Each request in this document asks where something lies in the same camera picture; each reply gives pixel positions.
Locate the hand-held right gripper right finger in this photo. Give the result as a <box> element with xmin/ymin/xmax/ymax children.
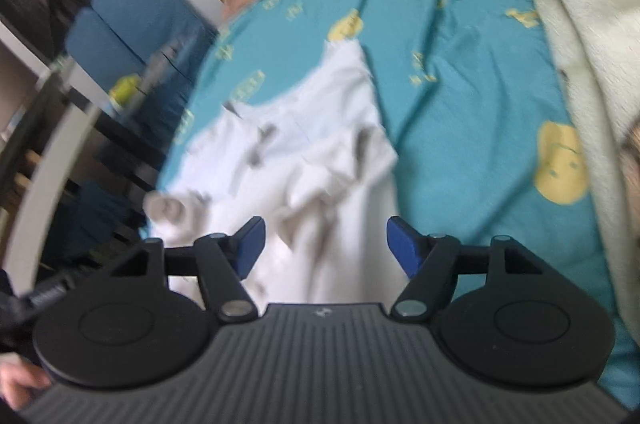
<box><xmin>386</xmin><ymin>215</ymin><xmax>546</xmax><ymax>319</ymax></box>

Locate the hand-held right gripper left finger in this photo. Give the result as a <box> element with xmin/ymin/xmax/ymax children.
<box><xmin>107</xmin><ymin>216</ymin><xmax>267</xmax><ymax>324</ymax></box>

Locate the white t-shirt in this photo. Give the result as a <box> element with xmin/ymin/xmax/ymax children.
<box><xmin>142</xmin><ymin>39</ymin><xmax>416</xmax><ymax>305</ymax></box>

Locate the person's left hand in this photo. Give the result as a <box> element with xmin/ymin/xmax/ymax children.
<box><xmin>0</xmin><ymin>355</ymin><xmax>52</xmax><ymax>411</ymax></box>

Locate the dark blue cloth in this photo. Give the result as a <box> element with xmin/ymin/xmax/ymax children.
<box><xmin>45</xmin><ymin>181</ymin><xmax>146</xmax><ymax>265</ymax></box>

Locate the black side table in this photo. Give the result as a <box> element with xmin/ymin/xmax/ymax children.
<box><xmin>65</xmin><ymin>84</ymin><xmax>171</xmax><ymax>197</ymax></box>

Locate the teal printed bed sheet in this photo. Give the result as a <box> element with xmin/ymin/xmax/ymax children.
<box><xmin>140</xmin><ymin>0</ymin><xmax>640</xmax><ymax>410</ymax></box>

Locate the yellow-green small object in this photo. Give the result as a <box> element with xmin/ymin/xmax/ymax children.
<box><xmin>109</xmin><ymin>74</ymin><xmax>143</xmax><ymax>106</ymax></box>

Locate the blue chair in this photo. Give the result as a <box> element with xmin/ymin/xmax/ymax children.
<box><xmin>65</xmin><ymin>0</ymin><xmax>218</xmax><ymax>115</ymax></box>

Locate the pale green plush blanket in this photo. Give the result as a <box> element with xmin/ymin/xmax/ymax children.
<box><xmin>445</xmin><ymin>0</ymin><xmax>640</xmax><ymax>320</ymax></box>

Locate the black braided cable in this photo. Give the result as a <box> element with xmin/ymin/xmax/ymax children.
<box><xmin>20</xmin><ymin>274</ymin><xmax>73</xmax><ymax>310</ymax></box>

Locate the white curved frame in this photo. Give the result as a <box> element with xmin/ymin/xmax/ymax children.
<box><xmin>7</xmin><ymin>59</ymin><xmax>103</xmax><ymax>295</ymax></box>

